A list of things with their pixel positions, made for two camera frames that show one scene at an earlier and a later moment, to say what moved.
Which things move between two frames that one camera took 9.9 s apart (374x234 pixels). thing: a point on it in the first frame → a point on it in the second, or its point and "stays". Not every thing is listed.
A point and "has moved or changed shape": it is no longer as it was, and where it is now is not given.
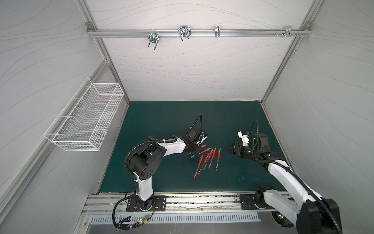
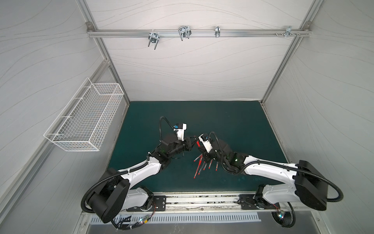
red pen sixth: (213, 155) stays
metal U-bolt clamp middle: (184, 31) stays
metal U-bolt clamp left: (153, 37) stays
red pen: (205, 150) has moved or changed shape
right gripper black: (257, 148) → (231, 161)
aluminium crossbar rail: (198, 33) stays
